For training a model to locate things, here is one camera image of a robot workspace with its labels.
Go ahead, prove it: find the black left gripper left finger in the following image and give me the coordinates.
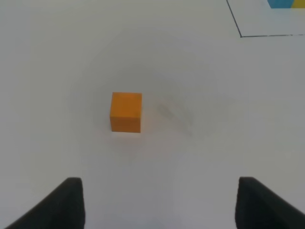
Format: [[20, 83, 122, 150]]
[[7, 177, 85, 229]]

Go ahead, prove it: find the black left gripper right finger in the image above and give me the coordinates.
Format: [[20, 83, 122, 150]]
[[234, 177, 305, 229]]

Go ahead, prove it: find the template yellow cube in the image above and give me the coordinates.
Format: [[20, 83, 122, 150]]
[[291, 0, 305, 9]]

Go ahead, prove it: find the template blue cube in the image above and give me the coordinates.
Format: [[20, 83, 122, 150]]
[[267, 0, 294, 9]]

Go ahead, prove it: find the orange cube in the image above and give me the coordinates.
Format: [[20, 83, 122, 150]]
[[110, 92, 142, 133]]

